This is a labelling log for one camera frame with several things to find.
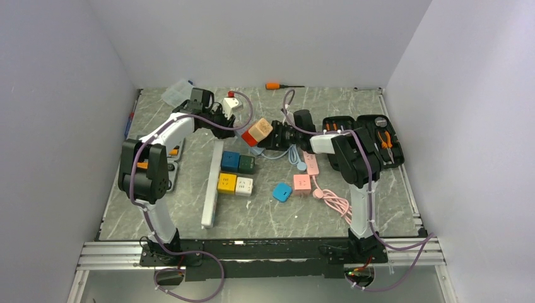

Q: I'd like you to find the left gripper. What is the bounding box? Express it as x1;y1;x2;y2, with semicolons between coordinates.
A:
203;105;236;140

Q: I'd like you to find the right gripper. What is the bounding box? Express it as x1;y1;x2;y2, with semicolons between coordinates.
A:
258;121;303;151

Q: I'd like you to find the light blue power strip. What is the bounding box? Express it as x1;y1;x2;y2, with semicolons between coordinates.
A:
235;131;307;172

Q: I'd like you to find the beige cube socket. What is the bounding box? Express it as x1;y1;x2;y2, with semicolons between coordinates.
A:
249;117;273;142

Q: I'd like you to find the clear plastic organizer box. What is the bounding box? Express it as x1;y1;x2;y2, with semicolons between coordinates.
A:
161;79;194;108

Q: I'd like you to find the red cube socket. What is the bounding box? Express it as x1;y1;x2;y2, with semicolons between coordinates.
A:
241;130;258;147

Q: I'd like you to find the dark green cube socket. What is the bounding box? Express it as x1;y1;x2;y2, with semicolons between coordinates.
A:
238;155;256;175

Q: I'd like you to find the pink cube socket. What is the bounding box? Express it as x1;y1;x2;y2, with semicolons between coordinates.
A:
293;174;312;196

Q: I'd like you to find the light blue plug adapter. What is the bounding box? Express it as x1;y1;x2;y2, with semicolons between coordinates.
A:
272;182;293;203

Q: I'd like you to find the blue cube socket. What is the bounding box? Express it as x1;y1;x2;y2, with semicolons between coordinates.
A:
221;151;240;172

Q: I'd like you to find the white cube socket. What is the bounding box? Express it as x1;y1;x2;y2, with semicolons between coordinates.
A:
235;177;254;197

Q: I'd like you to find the grey tool tray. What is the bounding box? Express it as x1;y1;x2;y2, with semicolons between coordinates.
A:
138;134;186;193

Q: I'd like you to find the yellow cube socket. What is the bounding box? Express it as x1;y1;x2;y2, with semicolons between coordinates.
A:
217;172;238;195

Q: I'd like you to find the pink power strip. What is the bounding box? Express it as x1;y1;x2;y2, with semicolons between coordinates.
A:
303;152;352;224

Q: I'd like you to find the black tool case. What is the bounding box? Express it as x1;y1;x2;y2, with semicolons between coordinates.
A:
322;114;404;169

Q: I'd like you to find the white power strip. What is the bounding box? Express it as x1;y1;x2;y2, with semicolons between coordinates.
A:
201;140;224;229

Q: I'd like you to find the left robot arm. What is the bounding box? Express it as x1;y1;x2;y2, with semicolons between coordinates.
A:
118;88;241;265

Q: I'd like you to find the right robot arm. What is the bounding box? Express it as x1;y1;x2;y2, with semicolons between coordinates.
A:
258;110;384;262

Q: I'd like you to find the blue red pen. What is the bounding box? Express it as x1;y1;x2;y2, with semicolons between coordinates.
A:
124;100;138;139

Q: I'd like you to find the orange handled screwdriver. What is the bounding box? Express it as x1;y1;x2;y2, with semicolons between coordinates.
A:
264;83;304;90

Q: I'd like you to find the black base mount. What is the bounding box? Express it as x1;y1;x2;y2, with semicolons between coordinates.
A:
139;237;388;282

